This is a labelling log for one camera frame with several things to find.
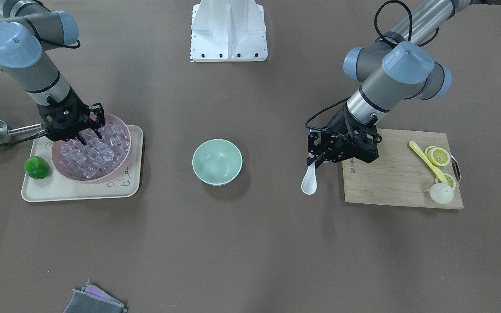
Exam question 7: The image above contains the bamboo cutting board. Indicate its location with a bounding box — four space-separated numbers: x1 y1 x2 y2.
342 129 464 210

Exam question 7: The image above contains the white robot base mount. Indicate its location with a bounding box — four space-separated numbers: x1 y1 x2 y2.
190 0 268 62

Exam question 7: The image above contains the black arm cable ice side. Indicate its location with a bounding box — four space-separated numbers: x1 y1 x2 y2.
0 26 81 149

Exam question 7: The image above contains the grey robot arm over ice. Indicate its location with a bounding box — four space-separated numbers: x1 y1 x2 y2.
0 0 105 144

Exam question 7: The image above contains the beige rectangular tray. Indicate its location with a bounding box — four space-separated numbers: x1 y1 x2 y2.
20 125 144 202

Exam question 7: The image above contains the purple cloth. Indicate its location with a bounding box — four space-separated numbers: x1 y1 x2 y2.
81 280 125 306

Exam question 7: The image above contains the yellow plastic knife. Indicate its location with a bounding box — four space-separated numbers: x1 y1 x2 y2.
408 141 448 183

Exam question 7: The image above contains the lemon slice upper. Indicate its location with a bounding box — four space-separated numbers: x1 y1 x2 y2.
424 145 451 167

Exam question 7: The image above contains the pink bowl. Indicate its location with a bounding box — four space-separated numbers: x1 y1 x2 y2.
51 113 133 184

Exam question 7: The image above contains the grey robot arm with spoon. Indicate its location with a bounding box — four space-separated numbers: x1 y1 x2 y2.
305 0 473 169

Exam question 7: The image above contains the black arm cable spoon side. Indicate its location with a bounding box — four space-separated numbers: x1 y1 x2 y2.
305 0 440 131

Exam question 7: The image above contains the black gripper with spoon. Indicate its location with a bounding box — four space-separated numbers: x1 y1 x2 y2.
306 103 381 169

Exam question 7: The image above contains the lemon slice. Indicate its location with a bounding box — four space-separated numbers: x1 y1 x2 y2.
424 145 451 167
443 173 458 190

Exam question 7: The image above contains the lemon slice lower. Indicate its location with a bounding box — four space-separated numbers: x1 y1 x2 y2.
443 173 458 190

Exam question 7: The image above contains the pile of clear ice cubes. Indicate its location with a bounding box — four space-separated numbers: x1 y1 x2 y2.
59 123 130 180

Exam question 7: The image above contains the mint green bowl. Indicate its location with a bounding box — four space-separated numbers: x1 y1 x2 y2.
191 139 243 186

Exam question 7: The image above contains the white ceramic spoon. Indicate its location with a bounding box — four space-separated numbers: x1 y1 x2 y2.
301 163 317 195

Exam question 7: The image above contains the black gripper over ice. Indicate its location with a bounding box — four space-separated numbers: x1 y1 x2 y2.
37 88 105 146

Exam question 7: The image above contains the green lime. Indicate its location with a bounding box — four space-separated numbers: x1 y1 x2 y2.
23 155 50 180

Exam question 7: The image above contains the grey cloth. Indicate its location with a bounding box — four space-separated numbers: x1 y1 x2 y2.
63 290 128 313

